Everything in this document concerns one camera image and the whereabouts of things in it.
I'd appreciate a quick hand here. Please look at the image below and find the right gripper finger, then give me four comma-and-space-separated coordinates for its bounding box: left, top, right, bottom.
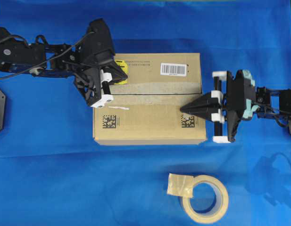
180, 90, 223, 110
180, 107, 224, 124

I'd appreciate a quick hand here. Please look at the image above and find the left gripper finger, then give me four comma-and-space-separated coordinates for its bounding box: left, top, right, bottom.
101, 60, 128, 84

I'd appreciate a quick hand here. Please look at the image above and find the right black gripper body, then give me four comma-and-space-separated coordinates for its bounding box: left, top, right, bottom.
212, 70, 258, 143

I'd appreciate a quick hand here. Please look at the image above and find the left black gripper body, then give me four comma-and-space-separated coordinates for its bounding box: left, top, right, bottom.
74, 18, 115, 108

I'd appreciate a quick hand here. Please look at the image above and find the brown cardboard box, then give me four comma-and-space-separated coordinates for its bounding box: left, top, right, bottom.
93, 53, 207, 145

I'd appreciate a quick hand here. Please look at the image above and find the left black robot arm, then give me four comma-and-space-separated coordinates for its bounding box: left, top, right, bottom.
0, 18, 128, 108

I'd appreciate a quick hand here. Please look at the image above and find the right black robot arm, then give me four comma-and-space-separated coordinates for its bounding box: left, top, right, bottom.
180, 70, 291, 143

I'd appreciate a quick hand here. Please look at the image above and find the blue table cloth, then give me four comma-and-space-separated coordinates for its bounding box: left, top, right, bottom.
0, 0, 291, 226

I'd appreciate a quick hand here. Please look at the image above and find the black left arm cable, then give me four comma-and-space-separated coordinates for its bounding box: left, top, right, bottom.
0, 32, 95, 81

